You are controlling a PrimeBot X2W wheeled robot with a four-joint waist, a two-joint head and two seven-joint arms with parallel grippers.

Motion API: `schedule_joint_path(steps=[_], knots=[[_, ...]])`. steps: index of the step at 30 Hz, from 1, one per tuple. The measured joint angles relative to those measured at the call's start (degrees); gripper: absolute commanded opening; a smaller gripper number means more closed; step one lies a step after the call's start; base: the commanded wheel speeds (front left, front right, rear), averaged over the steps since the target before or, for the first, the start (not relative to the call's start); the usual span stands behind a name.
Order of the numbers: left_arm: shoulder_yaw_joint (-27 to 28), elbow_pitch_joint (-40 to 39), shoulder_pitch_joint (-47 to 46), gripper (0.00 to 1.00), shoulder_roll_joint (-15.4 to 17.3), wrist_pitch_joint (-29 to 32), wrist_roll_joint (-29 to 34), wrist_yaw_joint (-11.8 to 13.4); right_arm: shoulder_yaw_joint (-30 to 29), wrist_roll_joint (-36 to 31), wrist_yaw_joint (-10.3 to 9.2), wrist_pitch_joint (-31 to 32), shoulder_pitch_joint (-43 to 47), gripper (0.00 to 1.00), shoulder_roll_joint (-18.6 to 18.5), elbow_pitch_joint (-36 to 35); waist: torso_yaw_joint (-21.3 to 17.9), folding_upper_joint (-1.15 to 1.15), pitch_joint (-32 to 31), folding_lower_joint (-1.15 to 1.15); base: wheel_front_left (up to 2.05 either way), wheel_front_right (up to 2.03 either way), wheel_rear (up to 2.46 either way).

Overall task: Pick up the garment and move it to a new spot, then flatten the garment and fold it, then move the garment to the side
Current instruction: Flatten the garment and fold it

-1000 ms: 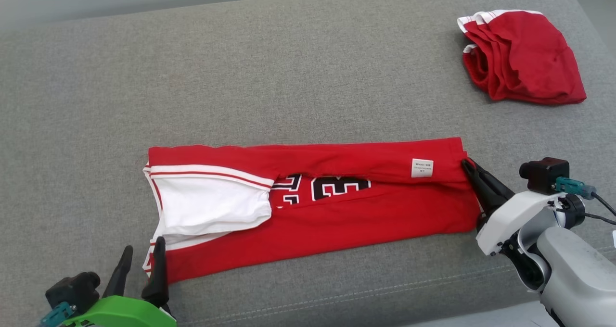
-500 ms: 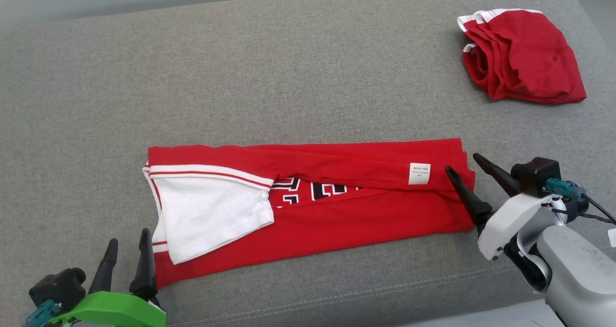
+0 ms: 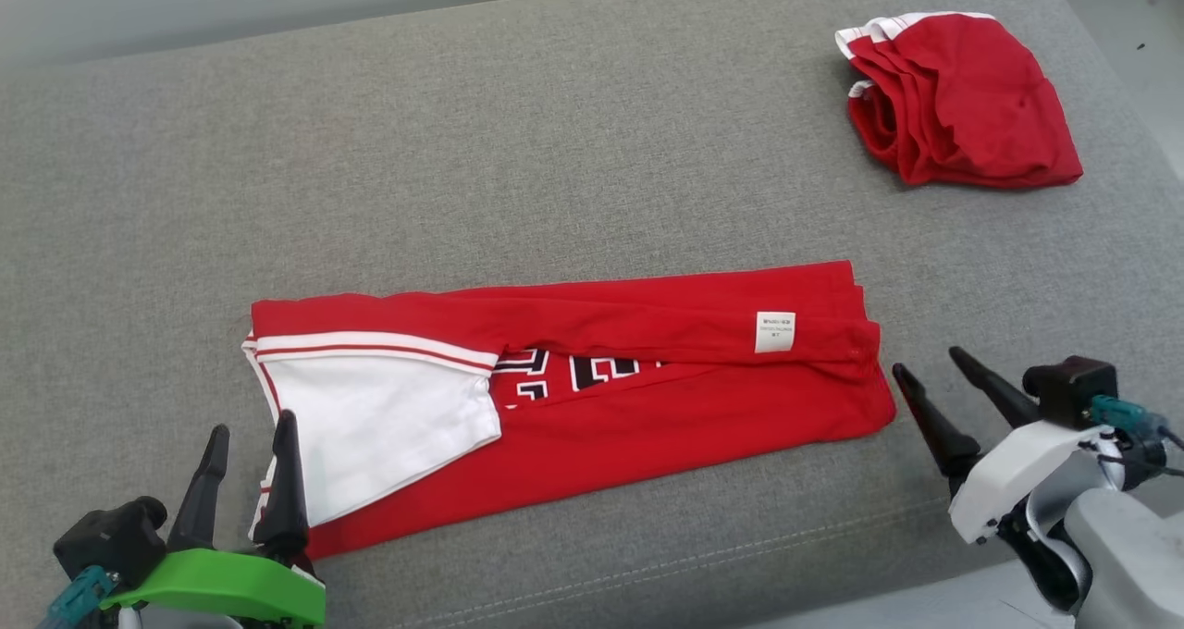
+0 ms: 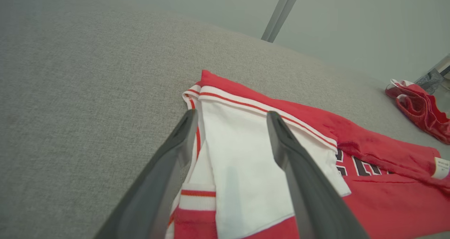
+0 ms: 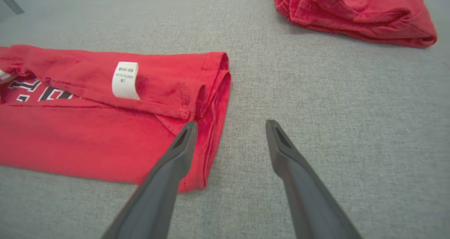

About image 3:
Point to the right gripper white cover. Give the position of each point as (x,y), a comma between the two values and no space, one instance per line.
(1017,472)

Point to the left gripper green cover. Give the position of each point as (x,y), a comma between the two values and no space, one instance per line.
(222,583)

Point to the red bulls basketball jersey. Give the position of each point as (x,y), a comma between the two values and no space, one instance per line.
(694,425)

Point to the red shorts with white trim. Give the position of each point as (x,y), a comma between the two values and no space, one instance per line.
(971,102)

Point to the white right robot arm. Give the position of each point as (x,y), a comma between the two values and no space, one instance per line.
(1128,564)

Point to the grey fabric sofa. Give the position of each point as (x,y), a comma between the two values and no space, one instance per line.
(555,166)

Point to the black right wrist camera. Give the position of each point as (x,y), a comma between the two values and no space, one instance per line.
(1068,388)

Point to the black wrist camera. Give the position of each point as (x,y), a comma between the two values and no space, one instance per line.
(1068,388)
(106,541)

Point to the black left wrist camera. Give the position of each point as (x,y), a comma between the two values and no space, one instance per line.
(106,541)

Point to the teal right camera connector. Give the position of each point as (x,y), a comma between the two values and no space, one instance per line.
(1124,414)

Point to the teal camera connector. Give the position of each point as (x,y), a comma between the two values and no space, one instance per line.
(79,597)
(1124,414)

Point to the teal left camera connector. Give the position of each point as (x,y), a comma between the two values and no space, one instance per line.
(79,597)

